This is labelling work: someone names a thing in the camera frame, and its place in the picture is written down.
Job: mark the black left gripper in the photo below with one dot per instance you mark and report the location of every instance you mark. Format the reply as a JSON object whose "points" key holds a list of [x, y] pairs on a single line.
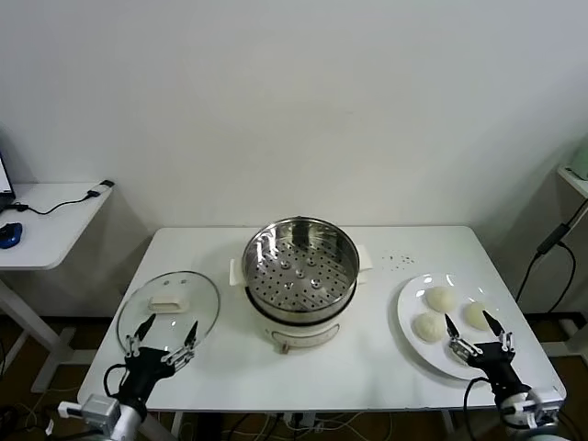
{"points": [[144, 365]]}

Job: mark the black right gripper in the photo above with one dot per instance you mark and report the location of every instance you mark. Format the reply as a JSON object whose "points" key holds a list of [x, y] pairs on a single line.
{"points": [[498, 367]]}

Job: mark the stainless steel steamer basket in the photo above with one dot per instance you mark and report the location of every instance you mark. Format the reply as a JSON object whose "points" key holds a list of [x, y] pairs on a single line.
{"points": [[285, 294]]}

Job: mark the white round plate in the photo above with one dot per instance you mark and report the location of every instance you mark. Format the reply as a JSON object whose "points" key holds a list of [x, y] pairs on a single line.
{"points": [[413, 303]]}

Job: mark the cream electric cooking pot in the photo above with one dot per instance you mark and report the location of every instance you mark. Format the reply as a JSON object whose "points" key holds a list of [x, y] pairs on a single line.
{"points": [[298, 333]]}

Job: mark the white power strip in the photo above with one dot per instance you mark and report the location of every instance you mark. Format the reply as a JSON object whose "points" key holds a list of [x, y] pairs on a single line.
{"points": [[301, 419]]}

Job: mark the white side desk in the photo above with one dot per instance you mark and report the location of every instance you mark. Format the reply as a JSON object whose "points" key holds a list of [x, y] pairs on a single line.
{"points": [[46, 229]]}

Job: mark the white side shelf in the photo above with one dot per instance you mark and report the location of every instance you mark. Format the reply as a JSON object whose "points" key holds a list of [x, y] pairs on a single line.
{"points": [[574, 184]]}

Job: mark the blue computer mouse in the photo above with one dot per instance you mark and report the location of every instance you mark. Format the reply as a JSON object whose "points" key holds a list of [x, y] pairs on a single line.
{"points": [[10, 233]]}

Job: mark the black laptop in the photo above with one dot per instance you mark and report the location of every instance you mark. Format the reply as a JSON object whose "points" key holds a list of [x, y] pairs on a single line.
{"points": [[3, 177]]}

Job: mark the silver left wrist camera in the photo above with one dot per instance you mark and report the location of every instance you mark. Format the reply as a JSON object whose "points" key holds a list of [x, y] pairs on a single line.
{"points": [[98, 406]]}

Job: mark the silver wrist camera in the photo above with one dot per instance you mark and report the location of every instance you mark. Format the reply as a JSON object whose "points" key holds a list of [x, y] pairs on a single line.
{"points": [[549, 404], [98, 406]]}

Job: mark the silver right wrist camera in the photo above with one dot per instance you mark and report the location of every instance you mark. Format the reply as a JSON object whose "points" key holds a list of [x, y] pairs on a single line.
{"points": [[549, 404]]}

